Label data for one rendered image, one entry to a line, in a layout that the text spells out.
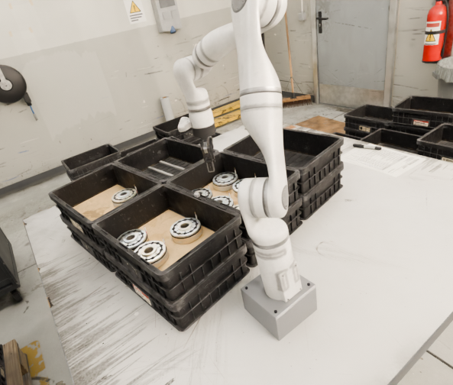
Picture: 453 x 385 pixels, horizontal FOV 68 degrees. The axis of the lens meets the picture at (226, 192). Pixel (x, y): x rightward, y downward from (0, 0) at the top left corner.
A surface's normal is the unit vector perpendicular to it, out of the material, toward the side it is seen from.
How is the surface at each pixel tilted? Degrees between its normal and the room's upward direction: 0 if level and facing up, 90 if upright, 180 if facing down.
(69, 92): 90
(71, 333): 0
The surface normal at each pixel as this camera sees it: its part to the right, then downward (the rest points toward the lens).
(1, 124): 0.58, 0.33
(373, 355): -0.17, -0.85
